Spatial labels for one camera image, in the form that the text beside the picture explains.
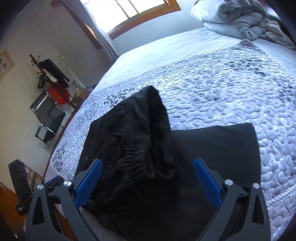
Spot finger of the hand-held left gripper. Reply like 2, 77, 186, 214
43, 176, 65, 189

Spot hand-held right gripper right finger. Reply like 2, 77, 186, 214
193, 158, 271, 241

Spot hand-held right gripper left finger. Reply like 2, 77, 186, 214
25, 159, 104, 241

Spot black pants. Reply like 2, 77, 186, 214
77, 85, 262, 241

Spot black metal-framed chair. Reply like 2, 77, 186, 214
29, 89, 66, 147

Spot red hanging garment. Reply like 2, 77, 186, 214
48, 84, 70, 105

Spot cardboard box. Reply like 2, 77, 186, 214
75, 89, 89, 102

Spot striped cloth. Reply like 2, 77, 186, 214
68, 80, 80, 99

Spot grey quilted bed pad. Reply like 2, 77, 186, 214
44, 39, 296, 241

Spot black hanging jacket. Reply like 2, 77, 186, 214
38, 59, 70, 88

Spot wooden coat rack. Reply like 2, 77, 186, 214
30, 54, 77, 110

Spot bed with pale sheet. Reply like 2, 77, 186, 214
44, 27, 296, 241

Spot pale curtain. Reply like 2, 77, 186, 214
59, 0, 121, 62

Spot folded grey comforter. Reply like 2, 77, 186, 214
203, 10, 296, 50

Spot wood-framed window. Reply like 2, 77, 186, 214
50, 0, 182, 51

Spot framed wall picture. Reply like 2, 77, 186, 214
0, 48, 16, 82

